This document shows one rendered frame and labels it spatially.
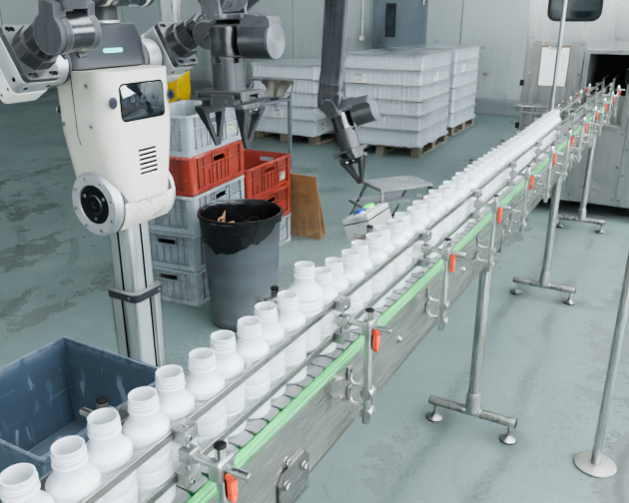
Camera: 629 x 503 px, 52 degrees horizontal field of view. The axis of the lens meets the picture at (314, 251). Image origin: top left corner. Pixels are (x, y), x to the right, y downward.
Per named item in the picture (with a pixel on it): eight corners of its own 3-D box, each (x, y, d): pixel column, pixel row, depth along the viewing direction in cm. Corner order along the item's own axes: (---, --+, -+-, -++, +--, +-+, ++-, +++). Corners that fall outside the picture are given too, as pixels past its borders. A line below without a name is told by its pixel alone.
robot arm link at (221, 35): (221, 19, 111) (201, 19, 107) (255, 19, 108) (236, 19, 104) (224, 61, 114) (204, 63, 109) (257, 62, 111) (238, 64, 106)
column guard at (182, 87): (180, 115, 1086) (175, 47, 1048) (162, 113, 1105) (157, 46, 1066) (195, 112, 1119) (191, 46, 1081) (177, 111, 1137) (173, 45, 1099)
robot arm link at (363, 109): (324, 84, 174) (317, 102, 168) (363, 71, 168) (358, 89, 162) (343, 120, 180) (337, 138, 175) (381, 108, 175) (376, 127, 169)
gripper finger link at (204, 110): (229, 151, 111) (226, 95, 108) (196, 147, 115) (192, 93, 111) (251, 144, 117) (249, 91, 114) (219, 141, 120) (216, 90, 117)
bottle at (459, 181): (445, 227, 198) (449, 175, 192) (465, 230, 195) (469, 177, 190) (441, 233, 192) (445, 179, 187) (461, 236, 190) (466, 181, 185)
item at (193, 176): (193, 198, 353) (190, 158, 346) (132, 190, 368) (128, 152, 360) (246, 174, 406) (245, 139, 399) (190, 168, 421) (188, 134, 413)
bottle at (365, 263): (366, 306, 144) (368, 237, 139) (374, 318, 139) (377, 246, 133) (340, 308, 143) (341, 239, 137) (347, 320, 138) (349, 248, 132)
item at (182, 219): (196, 237, 360) (193, 198, 353) (135, 228, 375) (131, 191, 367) (247, 208, 413) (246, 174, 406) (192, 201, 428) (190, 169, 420)
